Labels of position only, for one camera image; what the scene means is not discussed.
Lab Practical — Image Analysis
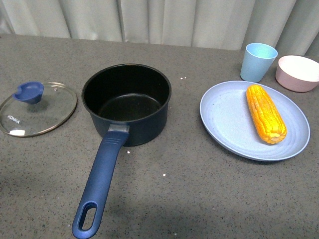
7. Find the yellow corn cob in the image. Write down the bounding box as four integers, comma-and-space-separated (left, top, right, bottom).
246, 84, 288, 144

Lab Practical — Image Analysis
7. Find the glass lid blue knob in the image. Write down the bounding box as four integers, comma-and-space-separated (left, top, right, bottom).
0, 82, 77, 137

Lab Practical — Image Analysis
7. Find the dark blue saucepan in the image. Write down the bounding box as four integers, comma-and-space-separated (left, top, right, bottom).
72, 64, 171, 239

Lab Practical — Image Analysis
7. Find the light blue plate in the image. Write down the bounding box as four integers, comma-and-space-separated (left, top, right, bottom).
200, 81, 311, 162

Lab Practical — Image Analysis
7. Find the light blue cup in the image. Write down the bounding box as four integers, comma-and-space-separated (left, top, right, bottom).
240, 43, 278, 83

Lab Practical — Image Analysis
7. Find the pink bowl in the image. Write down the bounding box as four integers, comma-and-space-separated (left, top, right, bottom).
275, 55, 319, 93

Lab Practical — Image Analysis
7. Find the white curtain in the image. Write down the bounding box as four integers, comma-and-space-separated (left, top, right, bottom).
0, 0, 319, 56

